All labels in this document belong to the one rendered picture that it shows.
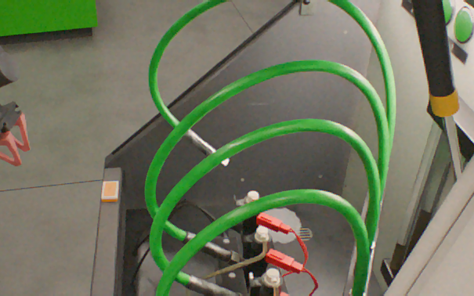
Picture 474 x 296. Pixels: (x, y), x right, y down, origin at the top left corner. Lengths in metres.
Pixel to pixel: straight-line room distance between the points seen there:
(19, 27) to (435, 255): 3.84
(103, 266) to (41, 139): 2.13
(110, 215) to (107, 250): 0.09
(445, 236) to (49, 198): 2.33
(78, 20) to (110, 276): 3.31
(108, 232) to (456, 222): 0.72
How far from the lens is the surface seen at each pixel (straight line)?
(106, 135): 3.03
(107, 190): 1.09
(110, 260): 0.97
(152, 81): 0.87
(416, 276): 0.46
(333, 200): 0.54
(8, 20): 4.10
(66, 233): 2.45
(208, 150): 0.90
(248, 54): 1.06
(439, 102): 0.41
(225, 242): 0.95
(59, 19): 4.12
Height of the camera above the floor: 1.65
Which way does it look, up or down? 34 degrees down
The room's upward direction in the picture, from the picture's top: 3 degrees clockwise
